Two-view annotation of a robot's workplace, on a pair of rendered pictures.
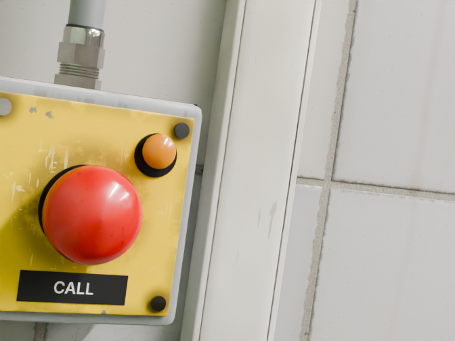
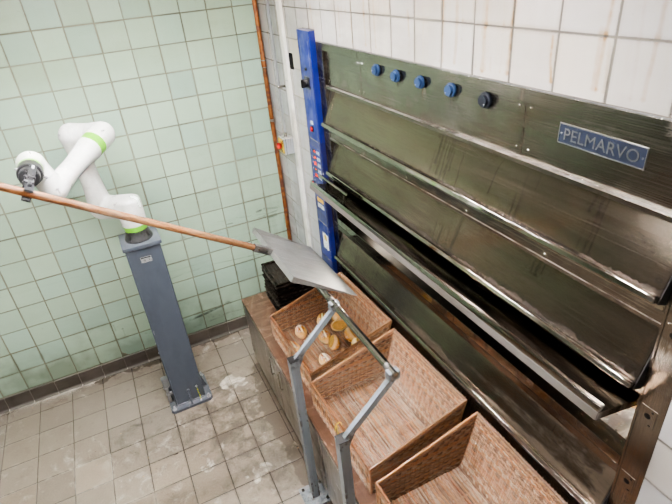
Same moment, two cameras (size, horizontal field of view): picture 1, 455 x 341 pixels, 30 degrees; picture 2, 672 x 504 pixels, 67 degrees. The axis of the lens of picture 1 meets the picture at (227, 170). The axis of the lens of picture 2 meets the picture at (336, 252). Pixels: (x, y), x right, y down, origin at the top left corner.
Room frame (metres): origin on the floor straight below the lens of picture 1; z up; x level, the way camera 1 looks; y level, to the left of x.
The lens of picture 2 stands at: (0.71, -3.01, 2.44)
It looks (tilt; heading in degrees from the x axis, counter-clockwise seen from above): 30 degrees down; 91
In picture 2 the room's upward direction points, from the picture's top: 6 degrees counter-clockwise
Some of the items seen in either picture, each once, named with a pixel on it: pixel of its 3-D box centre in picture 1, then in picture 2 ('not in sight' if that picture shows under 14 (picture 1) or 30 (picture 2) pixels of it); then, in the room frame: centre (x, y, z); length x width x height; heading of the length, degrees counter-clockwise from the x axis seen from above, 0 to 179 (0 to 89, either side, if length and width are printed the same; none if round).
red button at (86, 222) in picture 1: (89, 213); not in sight; (0.34, 0.05, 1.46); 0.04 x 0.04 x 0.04; 25
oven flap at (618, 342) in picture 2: not in sight; (433, 220); (1.05, -1.27, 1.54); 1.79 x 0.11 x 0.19; 115
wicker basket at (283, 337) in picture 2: not in sight; (328, 328); (0.57, -0.85, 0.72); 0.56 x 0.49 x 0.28; 116
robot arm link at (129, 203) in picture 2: not in sight; (128, 212); (-0.45, -0.53, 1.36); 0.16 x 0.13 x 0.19; 169
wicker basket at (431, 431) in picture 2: not in sight; (383, 402); (0.81, -1.40, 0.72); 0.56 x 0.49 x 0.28; 116
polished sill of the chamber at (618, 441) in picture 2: not in sight; (437, 298); (1.07, -1.26, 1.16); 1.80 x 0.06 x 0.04; 115
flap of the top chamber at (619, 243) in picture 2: not in sight; (434, 155); (1.05, -1.27, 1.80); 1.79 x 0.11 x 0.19; 115
